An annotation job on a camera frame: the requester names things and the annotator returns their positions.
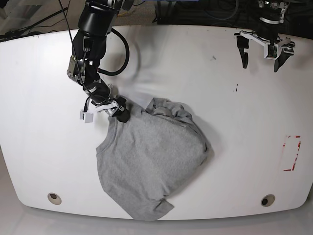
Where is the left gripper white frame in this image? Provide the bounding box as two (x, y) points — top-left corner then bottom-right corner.
(234, 30), (295, 72)

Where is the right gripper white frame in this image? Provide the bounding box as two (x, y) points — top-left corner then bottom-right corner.
(93, 96), (130, 122)

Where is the grey T-shirt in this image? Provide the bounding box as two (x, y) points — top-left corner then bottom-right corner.
(96, 98), (213, 221)

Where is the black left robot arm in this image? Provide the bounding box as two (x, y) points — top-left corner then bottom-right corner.
(234, 0), (295, 72)

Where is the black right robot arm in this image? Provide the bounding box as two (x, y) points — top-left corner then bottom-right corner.
(67, 0), (133, 123)

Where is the red tape rectangle marking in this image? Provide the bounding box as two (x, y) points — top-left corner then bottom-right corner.
(281, 135), (301, 172)

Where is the left table cable grommet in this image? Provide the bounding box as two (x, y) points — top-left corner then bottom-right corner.
(47, 192), (62, 205)

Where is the table cable grommet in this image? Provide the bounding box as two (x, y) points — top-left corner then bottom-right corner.
(47, 192), (62, 205)
(261, 194), (275, 207)

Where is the black cable on left floor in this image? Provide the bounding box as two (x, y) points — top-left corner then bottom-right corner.
(0, 7), (69, 41)

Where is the right table cable grommet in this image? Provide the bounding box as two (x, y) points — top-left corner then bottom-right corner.
(261, 194), (275, 207)

